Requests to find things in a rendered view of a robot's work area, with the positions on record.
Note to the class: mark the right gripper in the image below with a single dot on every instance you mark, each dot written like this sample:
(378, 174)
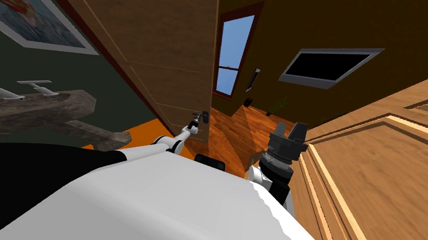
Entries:
(287, 148)

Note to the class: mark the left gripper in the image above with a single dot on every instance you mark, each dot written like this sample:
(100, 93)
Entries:
(194, 125)

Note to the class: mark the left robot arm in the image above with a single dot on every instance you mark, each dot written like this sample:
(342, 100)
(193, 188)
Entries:
(2, 187)

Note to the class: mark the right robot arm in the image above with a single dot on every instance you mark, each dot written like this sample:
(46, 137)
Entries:
(276, 186)

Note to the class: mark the green potted plant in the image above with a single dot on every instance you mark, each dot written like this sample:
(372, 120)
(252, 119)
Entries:
(277, 107)

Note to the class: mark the small black bin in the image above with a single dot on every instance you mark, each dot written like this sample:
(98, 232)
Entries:
(247, 102)

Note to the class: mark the red-framed window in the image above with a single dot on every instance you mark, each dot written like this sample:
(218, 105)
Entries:
(233, 52)

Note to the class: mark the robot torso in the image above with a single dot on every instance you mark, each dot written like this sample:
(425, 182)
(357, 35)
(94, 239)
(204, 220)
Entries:
(168, 213)

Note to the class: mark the plain brown wooden door leaf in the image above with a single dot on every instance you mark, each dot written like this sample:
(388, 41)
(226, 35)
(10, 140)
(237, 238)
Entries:
(143, 28)

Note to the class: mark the light panelled wooden door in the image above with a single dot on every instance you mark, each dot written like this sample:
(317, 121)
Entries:
(392, 180)

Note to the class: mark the grey-brown wooden shelf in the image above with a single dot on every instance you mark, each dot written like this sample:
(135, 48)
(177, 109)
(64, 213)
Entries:
(32, 112)

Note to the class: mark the small dark-framed wall picture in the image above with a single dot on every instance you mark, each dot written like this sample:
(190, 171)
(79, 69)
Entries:
(252, 80)

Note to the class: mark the grey-framed black wall screen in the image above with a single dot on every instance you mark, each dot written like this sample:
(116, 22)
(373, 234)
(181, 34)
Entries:
(326, 65)

